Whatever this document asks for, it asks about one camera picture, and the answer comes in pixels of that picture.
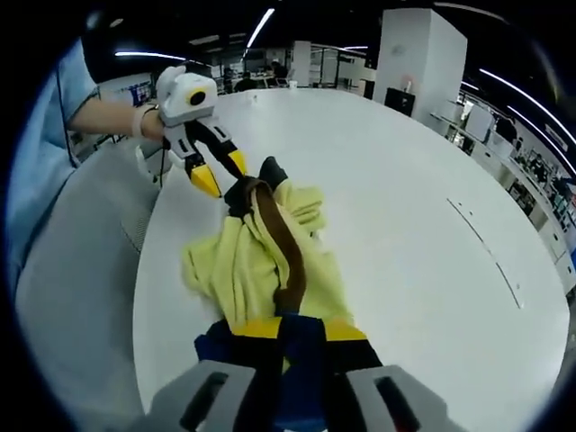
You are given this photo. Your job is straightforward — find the ceiling light strip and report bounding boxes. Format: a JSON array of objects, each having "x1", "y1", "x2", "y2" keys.
[
  {"x1": 478, "y1": 67, "x2": 569, "y2": 152},
  {"x1": 245, "y1": 7, "x2": 276, "y2": 50},
  {"x1": 113, "y1": 49, "x2": 186, "y2": 62}
]

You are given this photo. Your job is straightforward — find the person's left hand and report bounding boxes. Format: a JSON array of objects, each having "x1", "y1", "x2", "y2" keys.
[{"x1": 132, "y1": 103, "x2": 167, "y2": 142}]

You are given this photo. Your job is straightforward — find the yellow brown blue garment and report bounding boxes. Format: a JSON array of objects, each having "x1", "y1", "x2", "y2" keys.
[{"x1": 179, "y1": 155, "x2": 383, "y2": 432}]

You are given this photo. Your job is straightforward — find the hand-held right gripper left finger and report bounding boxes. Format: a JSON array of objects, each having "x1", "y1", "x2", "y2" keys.
[{"x1": 148, "y1": 317, "x2": 284, "y2": 432}]

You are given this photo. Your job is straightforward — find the black cabinet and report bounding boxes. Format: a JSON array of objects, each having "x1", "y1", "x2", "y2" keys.
[{"x1": 385, "y1": 86, "x2": 417, "y2": 119}]

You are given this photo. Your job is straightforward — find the white board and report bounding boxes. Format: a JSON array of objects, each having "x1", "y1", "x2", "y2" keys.
[{"x1": 466, "y1": 104, "x2": 495, "y2": 141}]

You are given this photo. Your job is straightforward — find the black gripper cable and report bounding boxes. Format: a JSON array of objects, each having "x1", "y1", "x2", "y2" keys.
[{"x1": 156, "y1": 138, "x2": 168, "y2": 188}]

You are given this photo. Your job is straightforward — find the person's light blue shirt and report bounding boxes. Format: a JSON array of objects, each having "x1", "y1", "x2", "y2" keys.
[{"x1": 7, "y1": 39, "x2": 101, "y2": 275}]

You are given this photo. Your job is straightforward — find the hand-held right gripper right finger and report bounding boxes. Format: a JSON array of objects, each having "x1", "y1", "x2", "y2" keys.
[{"x1": 322, "y1": 318, "x2": 456, "y2": 432}]

